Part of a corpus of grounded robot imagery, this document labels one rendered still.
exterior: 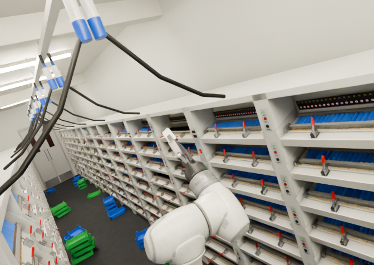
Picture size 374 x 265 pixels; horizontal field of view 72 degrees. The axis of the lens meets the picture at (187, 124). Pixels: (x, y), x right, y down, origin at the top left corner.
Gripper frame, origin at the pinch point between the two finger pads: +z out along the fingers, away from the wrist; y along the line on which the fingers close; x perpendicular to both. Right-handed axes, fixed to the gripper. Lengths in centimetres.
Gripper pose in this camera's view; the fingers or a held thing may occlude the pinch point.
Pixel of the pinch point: (170, 136)
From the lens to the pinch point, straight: 95.3
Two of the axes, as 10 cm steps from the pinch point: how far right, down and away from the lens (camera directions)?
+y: -4.3, -4.1, -8.1
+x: -7.5, 6.6, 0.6
